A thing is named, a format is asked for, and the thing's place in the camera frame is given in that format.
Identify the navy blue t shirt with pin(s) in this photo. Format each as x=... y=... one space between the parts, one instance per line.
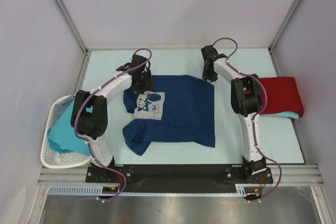
x=180 y=109

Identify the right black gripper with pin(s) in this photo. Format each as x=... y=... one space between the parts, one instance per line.
x=206 y=76

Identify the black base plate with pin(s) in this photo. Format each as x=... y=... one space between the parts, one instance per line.
x=189 y=179

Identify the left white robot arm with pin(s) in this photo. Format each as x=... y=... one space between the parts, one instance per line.
x=89 y=117

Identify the turquoise t shirt in basket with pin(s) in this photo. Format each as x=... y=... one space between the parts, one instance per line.
x=62 y=138

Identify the light blue cable duct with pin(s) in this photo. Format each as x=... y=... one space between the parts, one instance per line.
x=73 y=190

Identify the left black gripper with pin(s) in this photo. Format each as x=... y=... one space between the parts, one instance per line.
x=148 y=86

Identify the aluminium frame rail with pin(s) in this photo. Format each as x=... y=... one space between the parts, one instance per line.
x=292 y=175

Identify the folded red t shirt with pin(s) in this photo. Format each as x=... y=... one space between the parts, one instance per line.
x=282 y=95

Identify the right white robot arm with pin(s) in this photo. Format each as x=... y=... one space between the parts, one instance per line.
x=253 y=162

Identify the grey shirt in basket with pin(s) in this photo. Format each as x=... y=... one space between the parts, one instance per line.
x=61 y=106

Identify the folded light blue t shirt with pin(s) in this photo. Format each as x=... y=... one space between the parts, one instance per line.
x=288 y=114

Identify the white laundry basket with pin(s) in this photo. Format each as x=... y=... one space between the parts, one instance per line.
x=53 y=159

